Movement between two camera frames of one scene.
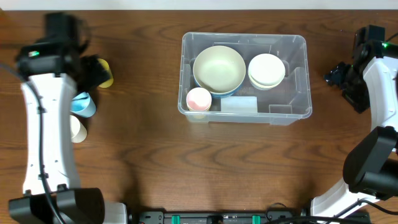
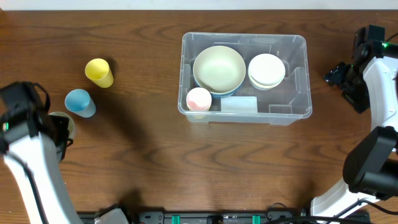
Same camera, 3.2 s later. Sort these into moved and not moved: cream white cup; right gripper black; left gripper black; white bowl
Moved: left gripper black; cream white cup
Not moved: right gripper black; white bowl
